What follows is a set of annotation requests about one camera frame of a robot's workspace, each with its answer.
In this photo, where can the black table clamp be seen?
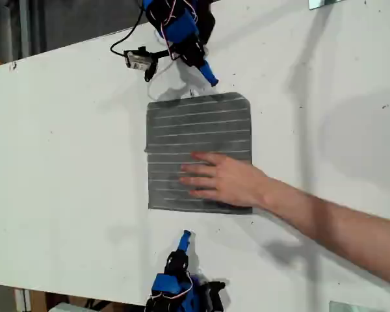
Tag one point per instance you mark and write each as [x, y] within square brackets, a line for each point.
[211, 302]
[208, 26]

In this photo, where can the white table leg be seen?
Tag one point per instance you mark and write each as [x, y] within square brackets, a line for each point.
[22, 300]

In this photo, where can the person's hand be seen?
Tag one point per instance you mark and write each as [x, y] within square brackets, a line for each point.
[230, 182]

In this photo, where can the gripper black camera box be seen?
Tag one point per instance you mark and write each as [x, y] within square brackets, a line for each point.
[216, 287]
[138, 61]

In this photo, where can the grey striped square towel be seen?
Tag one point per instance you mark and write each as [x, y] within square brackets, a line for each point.
[182, 130]

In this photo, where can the white plastic container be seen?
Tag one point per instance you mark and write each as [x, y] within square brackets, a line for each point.
[71, 308]

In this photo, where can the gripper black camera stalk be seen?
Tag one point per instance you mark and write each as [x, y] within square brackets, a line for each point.
[162, 54]

